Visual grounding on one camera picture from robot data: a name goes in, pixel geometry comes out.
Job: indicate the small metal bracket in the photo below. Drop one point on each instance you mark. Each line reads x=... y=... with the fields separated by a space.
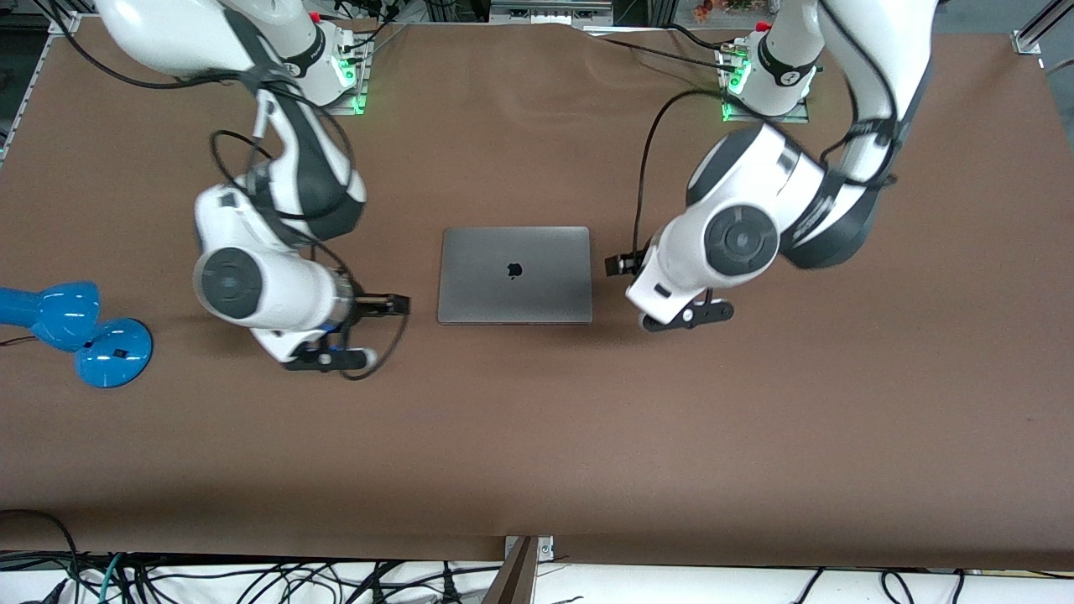
x=545 y=549

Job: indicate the brown table cover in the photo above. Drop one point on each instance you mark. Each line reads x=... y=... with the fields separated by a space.
x=537 y=436

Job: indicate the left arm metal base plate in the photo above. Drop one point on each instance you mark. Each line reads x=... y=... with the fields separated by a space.
x=763 y=119

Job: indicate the aluminium frame rail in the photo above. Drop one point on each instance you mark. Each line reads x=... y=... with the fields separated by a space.
x=1028 y=40
x=63 y=21

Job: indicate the white sheet under cover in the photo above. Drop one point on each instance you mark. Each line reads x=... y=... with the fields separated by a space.
x=671 y=587

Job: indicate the blue desk lamp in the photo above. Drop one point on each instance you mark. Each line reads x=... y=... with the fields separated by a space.
x=113 y=356

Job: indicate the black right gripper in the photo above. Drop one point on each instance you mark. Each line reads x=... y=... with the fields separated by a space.
x=375 y=304

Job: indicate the grey laptop with black keyboard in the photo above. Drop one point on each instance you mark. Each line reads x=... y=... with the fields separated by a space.
x=516 y=277

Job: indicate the dark metal post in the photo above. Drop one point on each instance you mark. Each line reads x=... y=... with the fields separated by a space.
x=516 y=583

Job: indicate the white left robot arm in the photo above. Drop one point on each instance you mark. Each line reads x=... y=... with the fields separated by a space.
x=738 y=239

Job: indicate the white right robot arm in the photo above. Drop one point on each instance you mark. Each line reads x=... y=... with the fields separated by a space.
x=277 y=294

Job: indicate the grey metal box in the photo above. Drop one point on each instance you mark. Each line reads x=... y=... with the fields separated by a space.
x=550 y=13

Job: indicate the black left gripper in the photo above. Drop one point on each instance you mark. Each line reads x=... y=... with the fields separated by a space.
x=623 y=265

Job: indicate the orange background object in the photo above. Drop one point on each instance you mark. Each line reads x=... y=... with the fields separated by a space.
x=703 y=10

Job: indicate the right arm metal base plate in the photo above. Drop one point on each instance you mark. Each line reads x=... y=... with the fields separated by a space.
x=357 y=102

